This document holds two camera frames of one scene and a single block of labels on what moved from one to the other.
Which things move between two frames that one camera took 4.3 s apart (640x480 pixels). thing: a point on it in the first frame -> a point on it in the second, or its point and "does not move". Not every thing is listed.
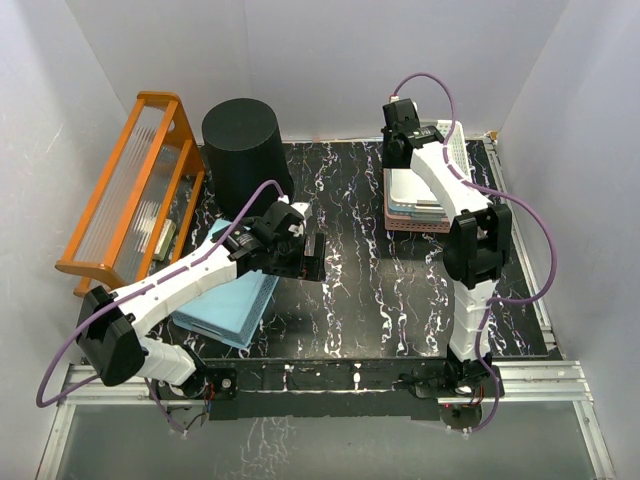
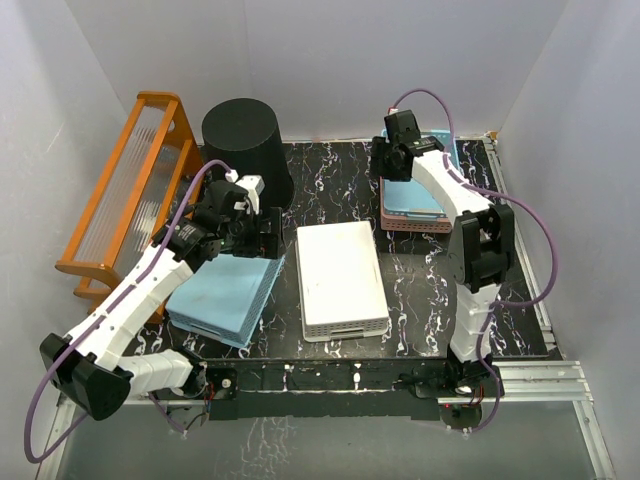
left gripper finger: x=314 y=267 -> x=276 y=233
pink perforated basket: x=403 y=223 does not move
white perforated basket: x=405 y=188 -> x=341 y=282
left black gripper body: x=288 y=258 -> x=244 y=239
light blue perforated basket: x=229 y=311 does not move
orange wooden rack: x=140 y=217 does not move
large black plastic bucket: x=245 y=148 does not move
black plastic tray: x=319 y=387 does not move
